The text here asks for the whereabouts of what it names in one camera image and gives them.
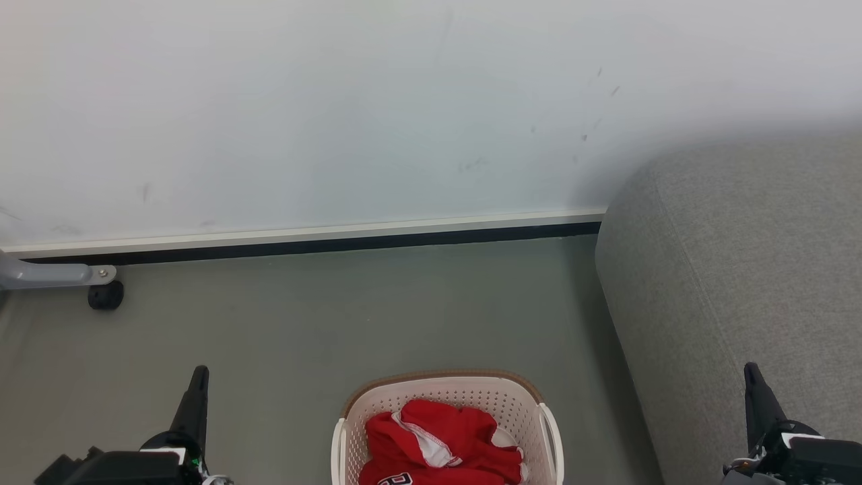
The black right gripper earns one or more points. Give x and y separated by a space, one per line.
808 461

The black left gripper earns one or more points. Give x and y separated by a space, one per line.
121 468

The red shorts with white trim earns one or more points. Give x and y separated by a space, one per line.
431 421

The red basketball jersey with lettering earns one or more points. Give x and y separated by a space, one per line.
485 470

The grey fabric sofa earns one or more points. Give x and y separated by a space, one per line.
741 283

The grey metal furniture leg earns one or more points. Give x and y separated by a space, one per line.
40 275

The white and black baseboard strip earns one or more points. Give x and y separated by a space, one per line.
303 239

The white perforated laundry basket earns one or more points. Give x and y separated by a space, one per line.
458 391

